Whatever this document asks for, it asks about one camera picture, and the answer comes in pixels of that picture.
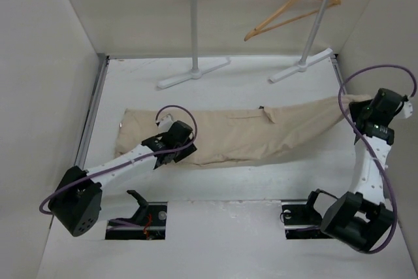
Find beige cargo trousers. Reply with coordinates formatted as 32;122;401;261
113;94;372;167

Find wooden clothes hanger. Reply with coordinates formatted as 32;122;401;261
244;0;342;41

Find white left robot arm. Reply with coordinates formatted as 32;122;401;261
47;114;197;237

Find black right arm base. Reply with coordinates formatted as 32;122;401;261
280;202;330;240

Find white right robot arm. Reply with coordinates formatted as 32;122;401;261
302;88;412;254

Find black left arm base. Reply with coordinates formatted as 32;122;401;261
104;203;168;240

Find white metal clothes rack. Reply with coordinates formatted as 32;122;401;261
157;0;341;90

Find right aluminium side rail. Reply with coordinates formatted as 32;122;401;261
330;55;344;87

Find aluminium side rail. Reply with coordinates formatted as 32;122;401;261
71;53;110;169
330;55;344;87

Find left aluminium side rail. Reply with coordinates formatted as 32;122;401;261
71;53;110;169

